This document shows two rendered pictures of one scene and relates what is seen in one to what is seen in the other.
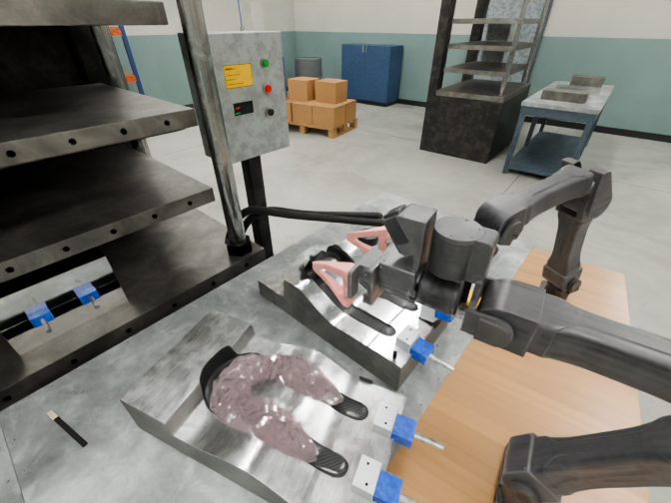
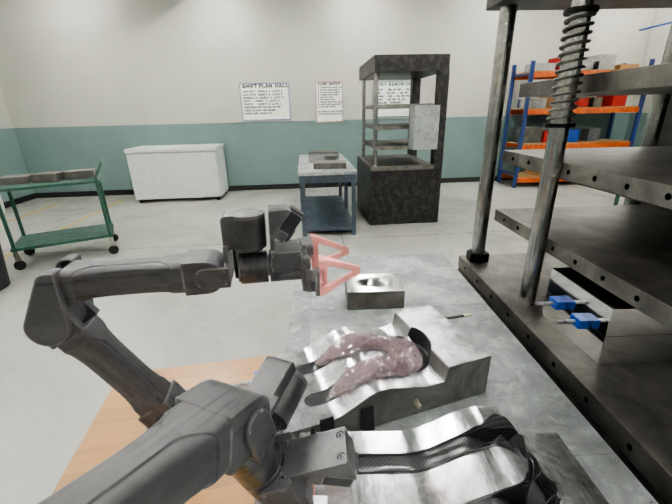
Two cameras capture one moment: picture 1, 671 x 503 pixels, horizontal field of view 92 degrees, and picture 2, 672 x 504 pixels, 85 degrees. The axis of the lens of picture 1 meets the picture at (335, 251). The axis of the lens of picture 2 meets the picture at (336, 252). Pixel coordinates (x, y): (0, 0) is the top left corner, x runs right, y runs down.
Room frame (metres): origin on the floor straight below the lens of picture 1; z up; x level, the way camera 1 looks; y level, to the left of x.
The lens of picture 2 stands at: (0.86, -0.44, 1.45)
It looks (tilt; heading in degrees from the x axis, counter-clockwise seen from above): 21 degrees down; 137
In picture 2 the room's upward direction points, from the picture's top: 1 degrees counter-clockwise
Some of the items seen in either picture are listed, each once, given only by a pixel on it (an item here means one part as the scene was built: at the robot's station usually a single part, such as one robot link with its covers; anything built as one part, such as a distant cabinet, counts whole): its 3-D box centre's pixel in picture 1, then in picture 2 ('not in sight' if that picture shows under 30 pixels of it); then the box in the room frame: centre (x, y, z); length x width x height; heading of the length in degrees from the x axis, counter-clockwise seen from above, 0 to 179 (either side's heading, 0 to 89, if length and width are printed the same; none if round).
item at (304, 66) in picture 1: (309, 82); not in sight; (7.78, 0.57, 0.44); 0.59 x 0.59 x 0.88
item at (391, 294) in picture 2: not in sight; (373, 290); (0.07, 0.48, 0.84); 0.20 x 0.15 x 0.07; 49
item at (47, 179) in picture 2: not in sight; (62, 210); (-4.04, 0.02, 0.50); 0.98 x 0.55 x 1.01; 77
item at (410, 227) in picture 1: (403, 244); (287, 236); (0.36, -0.09, 1.25); 0.07 x 0.06 x 0.11; 147
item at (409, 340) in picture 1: (425, 352); not in sight; (0.47, -0.20, 0.89); 0.13 x 0.05 x 0.05; 49
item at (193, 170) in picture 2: not in sight; (181, 172); (-6.07, 2.13, 0.47); 1.52 x 0.77 x 0.94; 52
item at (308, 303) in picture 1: (348, 292); (452, 502); (0.69, -0.04, 0.87); 0.50 x 0.26 x 0.14; 49
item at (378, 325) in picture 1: (350, 283); (443, 475); (0.67, -0.04, 0.92); 0.35 x 0.16 x 0.09; 49
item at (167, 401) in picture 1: (271, 405); (371, 365); (0.36, 0.13, 0.86); 0.50 x 0.26 x 0.11; 66
